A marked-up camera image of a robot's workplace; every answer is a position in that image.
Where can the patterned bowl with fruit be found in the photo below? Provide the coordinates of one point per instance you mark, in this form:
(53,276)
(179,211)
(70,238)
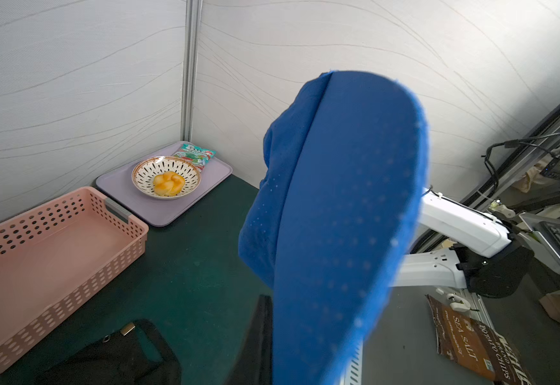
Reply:
(166,178)

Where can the brown snack bag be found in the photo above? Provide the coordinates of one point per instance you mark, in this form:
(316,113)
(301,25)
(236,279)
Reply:
(475,346)

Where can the lilac tray mat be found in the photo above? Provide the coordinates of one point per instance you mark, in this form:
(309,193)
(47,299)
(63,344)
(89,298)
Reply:
(118,185)

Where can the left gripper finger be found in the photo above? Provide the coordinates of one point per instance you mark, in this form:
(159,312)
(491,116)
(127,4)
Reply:
(254,363)

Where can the black baseball cap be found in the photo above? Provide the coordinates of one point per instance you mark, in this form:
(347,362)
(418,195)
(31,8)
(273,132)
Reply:
(135,354)

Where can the green snack packet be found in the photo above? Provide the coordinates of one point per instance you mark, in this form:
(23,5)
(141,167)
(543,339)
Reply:
(194,155)

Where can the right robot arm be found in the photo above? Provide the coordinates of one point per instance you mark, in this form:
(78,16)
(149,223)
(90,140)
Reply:
(489,256)

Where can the blue baseball cap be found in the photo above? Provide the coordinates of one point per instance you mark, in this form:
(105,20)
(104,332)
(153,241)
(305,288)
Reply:
(335,213)

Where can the pink plastic basket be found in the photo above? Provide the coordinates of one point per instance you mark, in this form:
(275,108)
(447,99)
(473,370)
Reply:
(54,258)

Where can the white perforated vent strip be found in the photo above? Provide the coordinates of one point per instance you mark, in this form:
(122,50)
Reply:
(353,372)

